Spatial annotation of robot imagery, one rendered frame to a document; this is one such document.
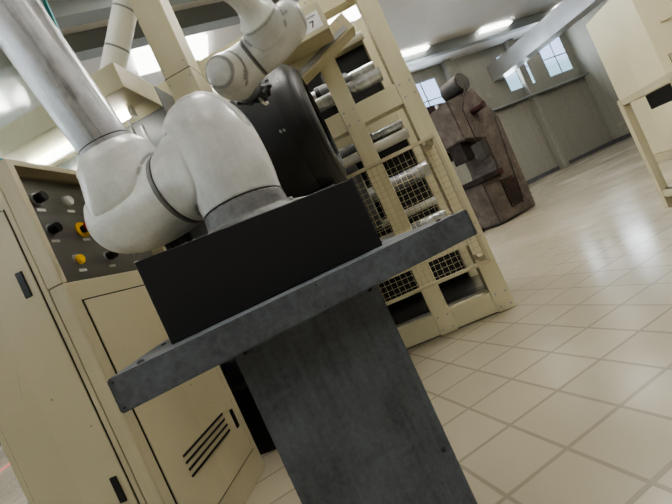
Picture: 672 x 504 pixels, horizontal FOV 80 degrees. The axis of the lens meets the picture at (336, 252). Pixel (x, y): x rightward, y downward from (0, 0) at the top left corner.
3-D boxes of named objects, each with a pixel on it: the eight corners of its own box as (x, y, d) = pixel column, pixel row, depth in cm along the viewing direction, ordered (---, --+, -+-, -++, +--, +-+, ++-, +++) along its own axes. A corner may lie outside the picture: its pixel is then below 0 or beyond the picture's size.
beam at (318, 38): (219, 88, 198) (206, 60, 198) (238, 104, 223) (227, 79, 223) (330, 27, 188) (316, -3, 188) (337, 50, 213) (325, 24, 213)
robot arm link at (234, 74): (238, 111, 113) (273, 79, 110) (218, 103, 97) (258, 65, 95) (212, 80, 111) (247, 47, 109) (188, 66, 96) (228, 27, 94)
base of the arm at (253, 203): (333, 193, 71) (320, 165, 71) (212, 238, 62) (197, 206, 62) (305, 223, 87) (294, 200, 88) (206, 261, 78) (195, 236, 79)
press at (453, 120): (503, 215, 700) (447, 92, 699) (554, 199, 601) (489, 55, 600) (449, 243, 655) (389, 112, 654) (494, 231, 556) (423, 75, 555)
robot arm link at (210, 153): (256, 181, 64) (200, 60, 65) (174, 231, 70) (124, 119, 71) (297, 187, 79) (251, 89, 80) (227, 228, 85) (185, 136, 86)
